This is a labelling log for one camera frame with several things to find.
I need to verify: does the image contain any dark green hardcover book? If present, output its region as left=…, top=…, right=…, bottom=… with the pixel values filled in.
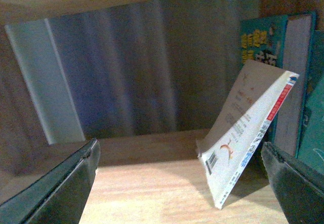
left=297, top=31, right=323, bottom=171

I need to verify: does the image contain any dark pleated curtain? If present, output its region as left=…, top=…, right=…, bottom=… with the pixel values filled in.
left=5, top=0, right=245, bottom=145

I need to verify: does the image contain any wooden bookshelf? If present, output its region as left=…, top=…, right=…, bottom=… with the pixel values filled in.
left=1, top=0, right=323, bottom=223

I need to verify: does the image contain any teal upright book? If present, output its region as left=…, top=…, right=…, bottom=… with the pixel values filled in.
left=238, top=11, right=317, bottom=159

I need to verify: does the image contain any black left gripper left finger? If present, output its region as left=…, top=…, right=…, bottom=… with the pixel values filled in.
left=1, top=139, right=101, bottom=223

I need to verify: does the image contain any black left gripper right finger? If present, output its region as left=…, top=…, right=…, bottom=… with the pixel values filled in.
left=261, top=142, right=323, bottom=223

